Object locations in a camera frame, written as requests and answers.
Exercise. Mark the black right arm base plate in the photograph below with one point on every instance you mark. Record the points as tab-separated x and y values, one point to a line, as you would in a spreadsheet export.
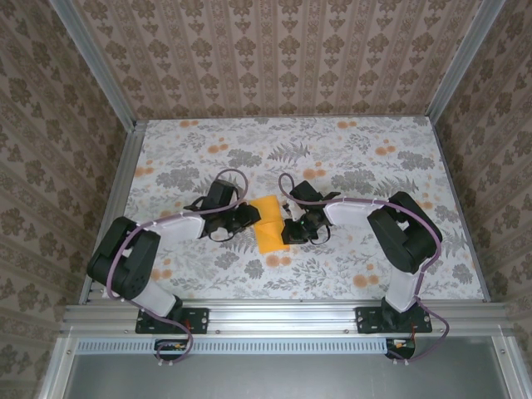
367	320

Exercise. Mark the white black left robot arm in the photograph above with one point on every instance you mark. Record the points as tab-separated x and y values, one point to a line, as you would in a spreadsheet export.
124	266

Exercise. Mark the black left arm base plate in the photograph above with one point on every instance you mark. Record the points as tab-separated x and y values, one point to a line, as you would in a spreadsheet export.
199	320

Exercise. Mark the black connector board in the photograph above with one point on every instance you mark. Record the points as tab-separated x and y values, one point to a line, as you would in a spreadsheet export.
170	351
401	351

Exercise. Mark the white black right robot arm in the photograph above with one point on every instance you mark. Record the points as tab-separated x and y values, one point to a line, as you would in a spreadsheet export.
399	241

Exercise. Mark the aluminium corner post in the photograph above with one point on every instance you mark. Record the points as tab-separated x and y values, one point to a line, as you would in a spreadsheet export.
98	62
459	62

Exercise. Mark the orange cloth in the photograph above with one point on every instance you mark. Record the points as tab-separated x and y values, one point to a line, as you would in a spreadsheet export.
268	239

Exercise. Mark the aluminium frame rail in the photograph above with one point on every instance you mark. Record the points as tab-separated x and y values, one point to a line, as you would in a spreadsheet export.
282	318

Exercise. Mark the aluminium side rail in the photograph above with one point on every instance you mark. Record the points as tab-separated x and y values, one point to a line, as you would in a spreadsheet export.
124	166

